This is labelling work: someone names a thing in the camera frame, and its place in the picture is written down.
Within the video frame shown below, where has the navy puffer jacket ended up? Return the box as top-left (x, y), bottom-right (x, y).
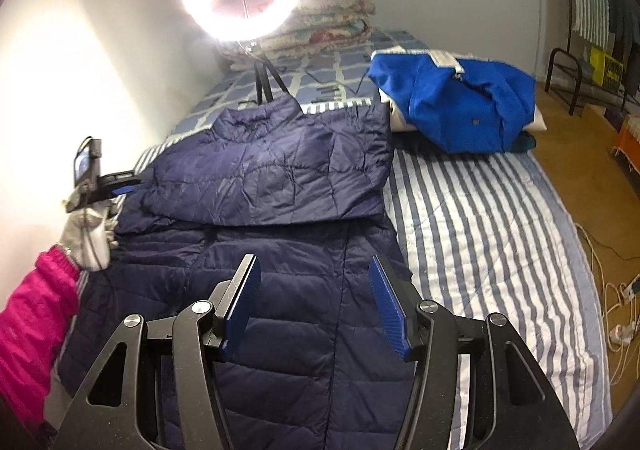
top-left (58, 93), bottom-right (417, 450)

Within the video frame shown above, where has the left forearm pink sleeve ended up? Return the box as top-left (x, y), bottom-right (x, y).
top-left (1, 245), bottom-right (80, 430)

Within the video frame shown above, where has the left hand white glove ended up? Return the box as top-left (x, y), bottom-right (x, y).
top-left (58, 201), bottom-right (117, 272)

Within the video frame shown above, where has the striped blue white bedsheet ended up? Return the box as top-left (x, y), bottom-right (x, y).
top-left (134, 99), bottom-right (614, 450)

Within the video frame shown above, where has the black tripod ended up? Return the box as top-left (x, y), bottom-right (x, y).
top-left (238, 0), bottom-right (290, 106)

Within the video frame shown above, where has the blue checked blanket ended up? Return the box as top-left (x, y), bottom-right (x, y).
top-left (168, 31), bottom-right (425, 139)

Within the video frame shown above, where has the black metal rack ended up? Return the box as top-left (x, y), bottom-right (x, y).
top-left (544, 47), bottom-right (630, 115)

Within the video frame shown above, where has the orange crate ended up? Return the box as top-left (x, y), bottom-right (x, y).
top-left (612, 115), bottom-right (640, 174)

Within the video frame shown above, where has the folded floral quilt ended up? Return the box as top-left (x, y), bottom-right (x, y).
top-left (216, 0), bottom-right (376, 71)

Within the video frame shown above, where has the yellow box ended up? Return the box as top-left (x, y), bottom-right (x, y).
top-left (589, 47), bottom-right (624, 92)

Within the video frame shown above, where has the white cable on floor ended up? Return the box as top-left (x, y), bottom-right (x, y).
top-left (574, 221), bottom-right (640, 371)

